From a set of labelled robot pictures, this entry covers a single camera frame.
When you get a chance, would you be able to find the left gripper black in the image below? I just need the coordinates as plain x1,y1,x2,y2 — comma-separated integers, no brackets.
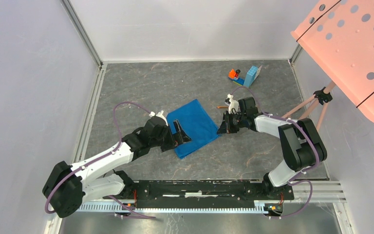
150,119,191,152

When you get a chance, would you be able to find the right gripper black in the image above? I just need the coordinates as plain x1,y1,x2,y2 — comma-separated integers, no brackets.
216,111,246,135

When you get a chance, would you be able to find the blue cloth napkin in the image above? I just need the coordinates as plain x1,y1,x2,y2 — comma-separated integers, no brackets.
167,99,219,159

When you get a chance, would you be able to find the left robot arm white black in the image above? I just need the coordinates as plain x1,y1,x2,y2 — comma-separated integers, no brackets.
42,116,192,218

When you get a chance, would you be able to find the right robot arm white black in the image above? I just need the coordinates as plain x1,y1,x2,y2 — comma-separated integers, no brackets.
217,94,327,199

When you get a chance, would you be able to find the toy brick set colourful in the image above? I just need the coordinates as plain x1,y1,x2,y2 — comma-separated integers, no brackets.
227,66,262,88

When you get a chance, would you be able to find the pink perforated music stand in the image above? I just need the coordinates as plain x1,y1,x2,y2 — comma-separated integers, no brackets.
282,0,374,155

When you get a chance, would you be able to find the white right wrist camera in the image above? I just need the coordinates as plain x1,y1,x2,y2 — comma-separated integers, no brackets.
224,94,240,114

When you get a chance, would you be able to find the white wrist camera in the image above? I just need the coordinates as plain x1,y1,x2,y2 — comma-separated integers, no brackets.
149,110,168,126
224,94,240,114

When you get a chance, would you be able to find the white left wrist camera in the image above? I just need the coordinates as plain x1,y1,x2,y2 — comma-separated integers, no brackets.
149,110,168,126

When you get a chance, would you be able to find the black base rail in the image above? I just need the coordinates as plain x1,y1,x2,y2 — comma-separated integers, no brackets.
114,179,295,214

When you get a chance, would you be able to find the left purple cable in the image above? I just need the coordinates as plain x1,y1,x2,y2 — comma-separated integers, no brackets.
44,101,157,220

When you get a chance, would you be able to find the purple cable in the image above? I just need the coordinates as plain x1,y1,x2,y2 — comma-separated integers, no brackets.
44,101,157,220
232,85,320,219

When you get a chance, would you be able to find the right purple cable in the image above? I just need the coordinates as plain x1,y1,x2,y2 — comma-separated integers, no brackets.
232,85,320,219

